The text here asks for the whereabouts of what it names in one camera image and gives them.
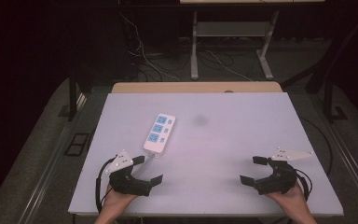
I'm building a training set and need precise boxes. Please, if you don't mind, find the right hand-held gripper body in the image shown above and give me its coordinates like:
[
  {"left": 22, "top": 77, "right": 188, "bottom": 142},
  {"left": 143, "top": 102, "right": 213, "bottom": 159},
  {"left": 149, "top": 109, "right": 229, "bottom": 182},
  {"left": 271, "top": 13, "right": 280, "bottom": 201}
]
[{"left": 254, "top": 147, "right": 315, "bottom": 196}]

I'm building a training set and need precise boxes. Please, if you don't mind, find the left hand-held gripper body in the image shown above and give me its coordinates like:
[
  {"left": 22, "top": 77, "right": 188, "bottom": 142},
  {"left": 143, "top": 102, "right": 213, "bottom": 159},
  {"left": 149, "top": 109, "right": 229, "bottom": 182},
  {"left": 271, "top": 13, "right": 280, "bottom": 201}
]
[{"left": 104, "top": 148, "right": 153, "bottom": 197}]

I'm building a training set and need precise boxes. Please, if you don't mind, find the white power strip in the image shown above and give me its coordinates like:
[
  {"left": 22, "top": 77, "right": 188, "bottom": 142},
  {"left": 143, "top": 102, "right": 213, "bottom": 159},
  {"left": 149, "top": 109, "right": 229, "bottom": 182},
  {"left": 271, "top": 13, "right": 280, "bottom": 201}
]
[{"left": 143, "top": 113, "right": 177, "bottom": 155}]

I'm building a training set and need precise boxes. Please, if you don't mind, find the person's left hand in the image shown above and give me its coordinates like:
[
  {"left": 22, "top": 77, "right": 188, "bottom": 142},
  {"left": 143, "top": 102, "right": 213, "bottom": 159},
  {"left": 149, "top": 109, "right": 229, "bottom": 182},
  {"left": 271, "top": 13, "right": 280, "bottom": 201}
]
[{"left": 100, "top": 184, "right": 138, "bottom": 216}]

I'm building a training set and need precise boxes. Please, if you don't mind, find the person's right hand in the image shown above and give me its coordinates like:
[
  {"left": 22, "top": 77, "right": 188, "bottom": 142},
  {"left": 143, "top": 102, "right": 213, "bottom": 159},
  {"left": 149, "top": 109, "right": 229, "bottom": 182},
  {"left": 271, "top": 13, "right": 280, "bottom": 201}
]
[{"left": 265, "top": 185, "right": 309, "bottom": 217}]

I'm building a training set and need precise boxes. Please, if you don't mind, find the white table board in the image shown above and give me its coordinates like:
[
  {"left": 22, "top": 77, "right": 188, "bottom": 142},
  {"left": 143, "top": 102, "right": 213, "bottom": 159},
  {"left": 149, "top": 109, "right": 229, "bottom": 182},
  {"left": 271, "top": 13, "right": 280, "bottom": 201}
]
[{"left": 67, "top": 91, "right": 345, "bottom": 217}]

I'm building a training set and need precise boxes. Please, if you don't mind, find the black floor socket plate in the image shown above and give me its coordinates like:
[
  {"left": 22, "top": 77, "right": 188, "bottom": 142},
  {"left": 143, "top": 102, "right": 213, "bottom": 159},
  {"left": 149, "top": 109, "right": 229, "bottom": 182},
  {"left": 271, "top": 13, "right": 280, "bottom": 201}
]
[{"left": 63, "top": 133, "right": 90, "bottom": 157}]

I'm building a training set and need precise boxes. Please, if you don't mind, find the wooden table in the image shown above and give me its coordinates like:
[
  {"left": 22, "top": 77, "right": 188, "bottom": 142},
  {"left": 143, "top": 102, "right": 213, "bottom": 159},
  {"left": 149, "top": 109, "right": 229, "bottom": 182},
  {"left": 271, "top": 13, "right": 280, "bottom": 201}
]
[{"left": 110, "top": 81, "right": 283, "bottom": 94}]

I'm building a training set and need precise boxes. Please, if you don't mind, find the black metal stand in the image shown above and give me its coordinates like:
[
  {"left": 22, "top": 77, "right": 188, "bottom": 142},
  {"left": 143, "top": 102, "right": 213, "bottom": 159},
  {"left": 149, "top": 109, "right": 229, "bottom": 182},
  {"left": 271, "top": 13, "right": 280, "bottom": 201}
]
[{"left": 67, "top": 59, "right": 79, "bottom": 122}]

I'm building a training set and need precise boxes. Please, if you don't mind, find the white power strip cable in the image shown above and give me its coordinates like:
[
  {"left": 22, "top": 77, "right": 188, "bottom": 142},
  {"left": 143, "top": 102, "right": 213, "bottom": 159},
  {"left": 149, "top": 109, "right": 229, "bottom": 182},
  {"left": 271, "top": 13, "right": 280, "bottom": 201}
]
[{"left": 132, "top": 151, "right": 157, "bottom": 175}]

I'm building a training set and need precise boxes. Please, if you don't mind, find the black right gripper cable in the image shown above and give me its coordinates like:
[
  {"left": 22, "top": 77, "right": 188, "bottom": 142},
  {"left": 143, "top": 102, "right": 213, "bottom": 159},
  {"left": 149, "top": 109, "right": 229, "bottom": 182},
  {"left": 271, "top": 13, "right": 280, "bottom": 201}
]
[{"left": 294, "top": 168, "right": 314, "bottom": 202}]

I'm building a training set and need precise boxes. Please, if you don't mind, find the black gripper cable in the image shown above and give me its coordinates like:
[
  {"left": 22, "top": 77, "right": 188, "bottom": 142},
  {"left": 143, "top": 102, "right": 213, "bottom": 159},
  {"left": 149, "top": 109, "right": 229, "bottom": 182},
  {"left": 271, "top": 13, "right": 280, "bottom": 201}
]
[
  {"left": 294, "top": 168, "right": 314, "bottom": 202},
  {"left": 94, "top": 158, "right": 117, "bottom": 215}
]

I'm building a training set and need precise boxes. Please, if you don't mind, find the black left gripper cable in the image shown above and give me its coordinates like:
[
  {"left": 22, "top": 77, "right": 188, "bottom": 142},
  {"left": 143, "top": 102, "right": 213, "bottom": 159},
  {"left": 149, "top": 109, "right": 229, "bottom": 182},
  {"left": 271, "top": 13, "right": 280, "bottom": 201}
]
[{"left": 94, "top": 158, "right": 117, "bottom": 215}]

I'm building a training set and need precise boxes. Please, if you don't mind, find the thin black floor cable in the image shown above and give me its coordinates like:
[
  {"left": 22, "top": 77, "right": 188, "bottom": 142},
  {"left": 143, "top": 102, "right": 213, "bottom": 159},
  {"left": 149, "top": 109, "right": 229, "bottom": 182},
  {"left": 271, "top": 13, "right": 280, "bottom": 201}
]
[{"left": 297, "top": 116, "right": 334, "bottom": 176}]

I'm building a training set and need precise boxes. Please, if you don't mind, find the aluminium floor rail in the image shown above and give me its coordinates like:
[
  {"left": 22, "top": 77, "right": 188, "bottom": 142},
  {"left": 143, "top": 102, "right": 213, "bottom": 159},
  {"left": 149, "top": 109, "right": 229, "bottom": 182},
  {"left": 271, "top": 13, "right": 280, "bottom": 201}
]
[
  {"left": 316, "top": 101, "right": 358, "bottom": 220},
  {"left": 18, "top": 92, "right": 89, "bottom": 224}
]

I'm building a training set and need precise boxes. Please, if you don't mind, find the white floor cable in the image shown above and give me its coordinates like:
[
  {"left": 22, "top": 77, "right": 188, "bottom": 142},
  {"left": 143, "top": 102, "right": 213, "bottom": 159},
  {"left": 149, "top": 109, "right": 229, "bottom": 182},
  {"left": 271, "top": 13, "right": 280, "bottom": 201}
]
[
  {"left": 204, "top": 49, "right": 254, "bottom": 82},
  {"left": 118, "top": 11, "right": 182, "bottom": 83}
]

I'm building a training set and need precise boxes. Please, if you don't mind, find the white metal desk frame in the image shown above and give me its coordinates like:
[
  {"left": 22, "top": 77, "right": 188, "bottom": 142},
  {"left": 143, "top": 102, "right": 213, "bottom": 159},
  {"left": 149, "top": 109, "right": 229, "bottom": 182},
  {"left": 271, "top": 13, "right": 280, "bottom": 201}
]
[{"left": 179, "top": 0, "right": 326, "bottom": 81}]

